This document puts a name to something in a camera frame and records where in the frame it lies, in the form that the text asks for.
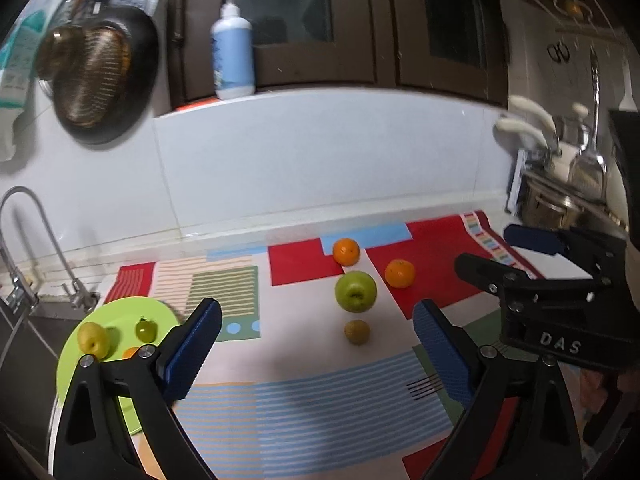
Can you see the white spatula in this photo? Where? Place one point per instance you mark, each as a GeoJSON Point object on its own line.
{"type": "Point", "coordinates": [627, 95]}

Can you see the person's right hand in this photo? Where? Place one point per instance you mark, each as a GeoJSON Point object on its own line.
{"type": "Point", "coordinates": [602, 405]}

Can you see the black scissors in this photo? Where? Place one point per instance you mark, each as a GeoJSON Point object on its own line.
{"type": "Point", "coordinates": [557, 52]}

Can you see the green plate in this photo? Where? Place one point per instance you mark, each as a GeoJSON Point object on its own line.
{"type": "Point", "coordinates": [117, 316]}

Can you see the green apple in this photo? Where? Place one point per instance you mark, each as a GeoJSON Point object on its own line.
{"type": "Point", "coordinates": [356, 290]}

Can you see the yellow-green apple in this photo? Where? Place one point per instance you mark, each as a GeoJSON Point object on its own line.
{"type": "Point", "coordinates": [92, 339]}

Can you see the steel cooking pot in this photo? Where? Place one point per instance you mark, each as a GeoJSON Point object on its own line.
{"type": "Point", "coordinates": [542, 205]}

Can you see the steel pot with white knob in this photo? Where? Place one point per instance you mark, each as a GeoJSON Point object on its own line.
{"type": "Point", "coordinates": [570, 130]}

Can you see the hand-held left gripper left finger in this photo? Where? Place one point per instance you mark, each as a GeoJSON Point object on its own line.
{"type": "Point", "coordinates": [192, 355]}

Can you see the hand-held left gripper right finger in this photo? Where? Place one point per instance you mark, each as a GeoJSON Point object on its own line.
{"type": "Point", "coordinates": [442, 355]}

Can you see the blue pump lotion bottle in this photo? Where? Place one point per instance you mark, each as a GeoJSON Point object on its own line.
{"type": "Point", "coordinates": [232, 55]}

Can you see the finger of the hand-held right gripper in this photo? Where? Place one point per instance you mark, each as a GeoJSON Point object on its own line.
{"type": "Point", "coordinates": [480, 270]}
{"type": "Point", "coordinates": [532, 239]}

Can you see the large chrome kitchen faucet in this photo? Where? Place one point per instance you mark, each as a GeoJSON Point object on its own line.
{"type": "Point", "coordinates": [22, 292]}

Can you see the black frying pan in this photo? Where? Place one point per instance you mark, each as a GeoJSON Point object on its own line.
{"type": "Point", "coordinates": [142, 85]}

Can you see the steel dish rack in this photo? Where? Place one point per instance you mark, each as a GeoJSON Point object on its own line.
{"type": "Point", "coordinates": [515, 180]}

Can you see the dark wooden window frame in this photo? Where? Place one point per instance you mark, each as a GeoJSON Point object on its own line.
{"type": "Point", "coordinates": [380, 35]}

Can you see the colourful patchwork table mat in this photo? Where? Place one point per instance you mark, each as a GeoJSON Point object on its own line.
{"type": "Point", "coordinates": [325, 410]}

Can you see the thin gooseneck faucet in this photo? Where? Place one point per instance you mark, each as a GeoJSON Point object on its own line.
{"type": "Point", "coordinates": [82, 297]}

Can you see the orange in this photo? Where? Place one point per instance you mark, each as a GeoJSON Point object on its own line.
{"type": "Point", "coordinates": [131, 353]}
{"type": "Point", "coordinates": [400, 273]}
{"type": "Point", "coordinates": [346, 251]}

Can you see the small copper pot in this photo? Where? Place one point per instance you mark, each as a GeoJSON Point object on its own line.
{"type": "Point", "coordinates": [52, 50]}

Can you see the small brown kiwi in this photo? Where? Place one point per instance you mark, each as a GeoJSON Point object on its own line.
{"type": "Point", "coordinates": [357, 332]}

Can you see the steel kitchen sink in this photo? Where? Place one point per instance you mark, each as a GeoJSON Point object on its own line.
{"type": "Point", "coordinates": [30, 360]}

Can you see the steel ladle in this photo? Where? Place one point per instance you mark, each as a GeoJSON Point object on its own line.
{"type": "Point", "coordinates": [587, 170]}

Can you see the small green tomato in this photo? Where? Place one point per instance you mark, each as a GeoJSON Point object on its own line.
{"type": "Point", "coordinates": [146, 329]}

